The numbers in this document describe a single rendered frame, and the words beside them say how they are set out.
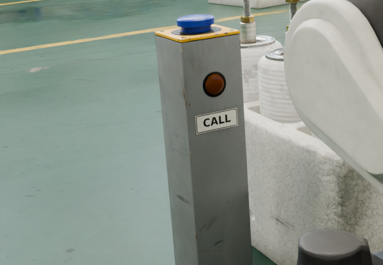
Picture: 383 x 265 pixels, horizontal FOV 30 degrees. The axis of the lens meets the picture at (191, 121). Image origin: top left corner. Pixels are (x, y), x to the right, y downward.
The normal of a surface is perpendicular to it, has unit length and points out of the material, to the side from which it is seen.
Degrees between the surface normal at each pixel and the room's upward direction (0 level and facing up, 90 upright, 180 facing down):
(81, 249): 0
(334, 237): 1
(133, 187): 0
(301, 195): 90
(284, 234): 90
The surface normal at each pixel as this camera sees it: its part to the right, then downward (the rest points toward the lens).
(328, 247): -0.09, -0.93
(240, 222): 0.43, 0.22
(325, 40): -0.90, 0.18
